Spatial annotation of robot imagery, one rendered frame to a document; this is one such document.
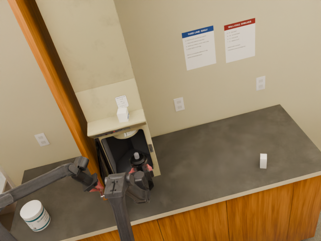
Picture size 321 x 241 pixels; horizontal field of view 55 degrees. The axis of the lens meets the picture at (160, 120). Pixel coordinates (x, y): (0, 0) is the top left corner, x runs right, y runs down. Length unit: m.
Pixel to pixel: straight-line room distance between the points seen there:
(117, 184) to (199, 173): 0.91
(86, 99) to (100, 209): 0.75
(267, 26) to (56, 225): 1.87
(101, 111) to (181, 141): 0.80
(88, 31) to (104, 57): 0.15
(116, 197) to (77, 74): 0.67
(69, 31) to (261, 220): 1.73
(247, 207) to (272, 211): 0.21
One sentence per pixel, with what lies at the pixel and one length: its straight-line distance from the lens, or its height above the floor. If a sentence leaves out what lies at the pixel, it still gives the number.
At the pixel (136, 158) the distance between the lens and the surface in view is 1.82.
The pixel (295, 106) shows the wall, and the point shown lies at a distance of 2.77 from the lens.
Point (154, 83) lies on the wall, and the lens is 2.18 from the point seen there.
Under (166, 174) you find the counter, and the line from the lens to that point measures 2.13.
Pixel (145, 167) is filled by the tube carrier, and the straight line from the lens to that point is 1.84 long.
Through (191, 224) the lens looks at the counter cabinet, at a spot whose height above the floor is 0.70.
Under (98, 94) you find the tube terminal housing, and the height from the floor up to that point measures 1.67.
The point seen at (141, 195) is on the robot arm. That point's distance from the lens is 1.59.
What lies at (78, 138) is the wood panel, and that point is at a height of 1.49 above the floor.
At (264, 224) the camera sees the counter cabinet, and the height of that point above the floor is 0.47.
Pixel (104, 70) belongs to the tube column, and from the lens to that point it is 1.62.
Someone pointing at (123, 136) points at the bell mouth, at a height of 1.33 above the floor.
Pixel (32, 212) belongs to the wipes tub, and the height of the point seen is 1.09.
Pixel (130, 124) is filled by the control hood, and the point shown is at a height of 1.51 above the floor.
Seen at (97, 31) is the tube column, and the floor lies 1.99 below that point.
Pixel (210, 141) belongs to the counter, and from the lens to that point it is 2.30.
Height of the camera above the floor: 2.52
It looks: 38 degrees down
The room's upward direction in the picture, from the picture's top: 13 degrees counter-clockwise
